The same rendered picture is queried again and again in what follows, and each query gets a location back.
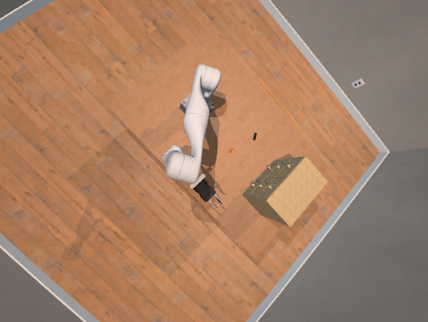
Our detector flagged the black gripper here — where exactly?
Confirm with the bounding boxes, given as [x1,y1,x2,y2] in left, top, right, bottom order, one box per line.
[188,173,223,209]

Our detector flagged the small wooden chest of drawers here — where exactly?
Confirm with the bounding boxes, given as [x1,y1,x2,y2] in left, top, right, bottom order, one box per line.
[243,156,328,227]

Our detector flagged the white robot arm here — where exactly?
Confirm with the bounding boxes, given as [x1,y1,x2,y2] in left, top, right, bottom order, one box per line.
[162,64,221,184]

